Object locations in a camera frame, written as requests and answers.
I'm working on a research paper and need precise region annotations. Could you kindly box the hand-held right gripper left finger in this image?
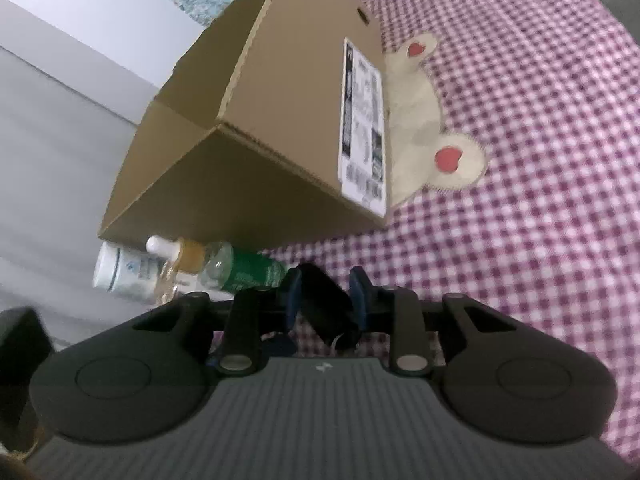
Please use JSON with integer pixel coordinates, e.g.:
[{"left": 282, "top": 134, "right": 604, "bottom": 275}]
[{"left": 131, "top": 266, "right": 303, "bottom": 377}]

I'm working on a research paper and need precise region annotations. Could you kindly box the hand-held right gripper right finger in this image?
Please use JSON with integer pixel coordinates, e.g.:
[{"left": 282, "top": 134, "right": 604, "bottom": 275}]
[{"left": 349, "top": 265, "right": 518, "bottom": 377}]

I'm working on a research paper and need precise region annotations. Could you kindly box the green dropper bottle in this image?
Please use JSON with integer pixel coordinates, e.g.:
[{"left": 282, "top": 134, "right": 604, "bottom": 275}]
[{"left": 146, "top": 236, "right": 289, "bottom": 297}]

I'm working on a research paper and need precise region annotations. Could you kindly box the brown cardboard box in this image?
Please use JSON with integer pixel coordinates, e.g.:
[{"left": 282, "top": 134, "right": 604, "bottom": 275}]
[{"left": 97, "top": 0, "right": 392, "bottom": 257}]

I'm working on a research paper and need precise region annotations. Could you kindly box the pink checked blanket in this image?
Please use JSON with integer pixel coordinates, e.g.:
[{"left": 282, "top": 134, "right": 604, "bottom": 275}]
[{"left": 257, "top": 0, "right": 640, "bottom": 466}]

